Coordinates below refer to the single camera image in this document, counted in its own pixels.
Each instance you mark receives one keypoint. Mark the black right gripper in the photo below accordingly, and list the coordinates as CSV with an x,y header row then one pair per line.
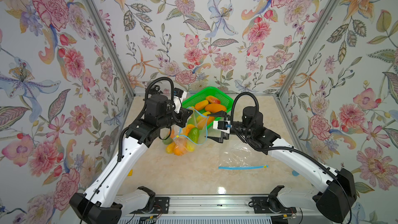
x,y
222,139

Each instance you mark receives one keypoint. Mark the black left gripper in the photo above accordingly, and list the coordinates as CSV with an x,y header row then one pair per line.
x,y
182,118

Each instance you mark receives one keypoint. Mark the green mango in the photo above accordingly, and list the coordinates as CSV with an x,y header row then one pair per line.
x,y
194,135

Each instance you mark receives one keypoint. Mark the clear zip-top bag blue zipper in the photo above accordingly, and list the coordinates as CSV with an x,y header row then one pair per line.
x,y
202,125

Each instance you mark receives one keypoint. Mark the orange mango back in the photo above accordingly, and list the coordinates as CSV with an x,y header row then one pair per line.
x,y
201,105

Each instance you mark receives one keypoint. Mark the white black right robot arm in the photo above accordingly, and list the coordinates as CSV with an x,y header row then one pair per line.
x,y
333,194

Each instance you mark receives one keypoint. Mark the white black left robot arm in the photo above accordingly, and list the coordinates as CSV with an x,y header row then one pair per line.
x,y
99,203

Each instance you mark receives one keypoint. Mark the orange mango front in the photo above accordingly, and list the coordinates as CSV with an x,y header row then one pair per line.
x,y
214,108

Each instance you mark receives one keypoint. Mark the red yellow mango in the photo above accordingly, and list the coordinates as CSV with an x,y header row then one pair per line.
x,y
213,100

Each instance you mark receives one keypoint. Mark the green plastic basket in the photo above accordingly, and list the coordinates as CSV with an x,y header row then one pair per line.
x,y
200,96

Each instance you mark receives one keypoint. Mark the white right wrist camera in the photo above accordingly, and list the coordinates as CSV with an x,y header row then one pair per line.
x,y
222,125

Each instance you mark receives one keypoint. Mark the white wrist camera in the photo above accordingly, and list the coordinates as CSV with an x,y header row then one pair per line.
x,y
222,125
178,97

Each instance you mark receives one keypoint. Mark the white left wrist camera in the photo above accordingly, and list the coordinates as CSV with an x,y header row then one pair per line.
x,y
178,97

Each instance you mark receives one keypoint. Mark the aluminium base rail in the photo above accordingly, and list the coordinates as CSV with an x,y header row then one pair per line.
x,y
203,204

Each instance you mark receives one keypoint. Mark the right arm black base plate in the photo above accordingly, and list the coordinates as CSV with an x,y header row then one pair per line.
x,y
266,205

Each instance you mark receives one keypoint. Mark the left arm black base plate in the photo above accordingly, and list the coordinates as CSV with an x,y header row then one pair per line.
x,y
158,205

